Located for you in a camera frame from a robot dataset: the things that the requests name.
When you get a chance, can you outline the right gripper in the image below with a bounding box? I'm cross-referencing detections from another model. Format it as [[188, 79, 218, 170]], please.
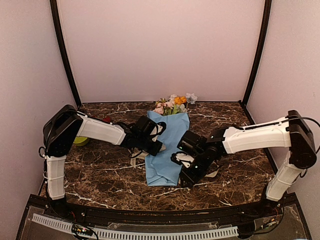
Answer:
[[179, 149, 213, 187]]

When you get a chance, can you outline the beige ribbon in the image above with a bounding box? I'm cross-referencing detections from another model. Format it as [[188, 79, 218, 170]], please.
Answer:
[[128, 148, 219, 178]]

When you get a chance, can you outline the blue wrapping paper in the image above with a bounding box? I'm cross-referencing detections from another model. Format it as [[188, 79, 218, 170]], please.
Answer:
[[145, 111, 190, 187]]

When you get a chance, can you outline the pink fake flower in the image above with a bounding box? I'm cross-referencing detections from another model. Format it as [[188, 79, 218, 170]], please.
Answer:
[[153, 98, 174, 116]]

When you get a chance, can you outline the orange fake flower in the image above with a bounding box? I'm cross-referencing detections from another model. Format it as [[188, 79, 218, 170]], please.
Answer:
[[173, 96, 187, 114]]

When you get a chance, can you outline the light blue fake flower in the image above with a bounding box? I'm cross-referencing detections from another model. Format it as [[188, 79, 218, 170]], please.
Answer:
[[185, 93, 198, 109]]

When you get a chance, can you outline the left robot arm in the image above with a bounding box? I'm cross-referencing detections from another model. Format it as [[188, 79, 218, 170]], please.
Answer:
[[39, 104, 167, 218]]

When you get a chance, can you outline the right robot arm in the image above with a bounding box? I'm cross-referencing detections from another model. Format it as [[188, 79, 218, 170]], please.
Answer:
[[170, 110, 320, 217]]

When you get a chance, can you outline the red decorated plate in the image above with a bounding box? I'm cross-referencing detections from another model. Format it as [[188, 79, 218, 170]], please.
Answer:
[[102, 116, 112, 124]]

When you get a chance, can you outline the green bowl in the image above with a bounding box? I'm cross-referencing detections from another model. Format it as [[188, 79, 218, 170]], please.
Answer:
[[73, 136, 90, 147]]

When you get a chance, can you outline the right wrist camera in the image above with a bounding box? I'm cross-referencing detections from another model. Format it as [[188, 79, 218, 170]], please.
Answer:
[[170, 151, 195, 168]]

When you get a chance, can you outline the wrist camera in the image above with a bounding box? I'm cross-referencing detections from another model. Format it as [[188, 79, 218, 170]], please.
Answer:
[[170, 151, 195, 168], [149, 121, 167, 142]]

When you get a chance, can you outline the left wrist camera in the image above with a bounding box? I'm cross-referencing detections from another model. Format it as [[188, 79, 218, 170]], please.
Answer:
[[149, 121, 167, 142]]

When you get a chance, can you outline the white cable duct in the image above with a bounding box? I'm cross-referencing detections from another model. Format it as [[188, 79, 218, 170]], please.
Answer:
[[31, 213, 239, 240]]

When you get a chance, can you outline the black front rail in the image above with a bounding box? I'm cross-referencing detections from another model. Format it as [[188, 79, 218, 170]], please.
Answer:
[[27, 193, 298, 226]]

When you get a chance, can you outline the left black frame post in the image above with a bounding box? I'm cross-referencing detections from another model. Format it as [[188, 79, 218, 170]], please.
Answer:
[[49, 0, 82, 108]]

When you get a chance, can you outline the black frame post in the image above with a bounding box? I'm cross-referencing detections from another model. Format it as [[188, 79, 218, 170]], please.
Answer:
[[241, 0, 272, 108], [49, 0, 82, 108]]

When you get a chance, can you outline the right black frame post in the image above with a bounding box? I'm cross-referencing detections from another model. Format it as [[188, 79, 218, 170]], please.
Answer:
[[241, 0, 272, 108]]

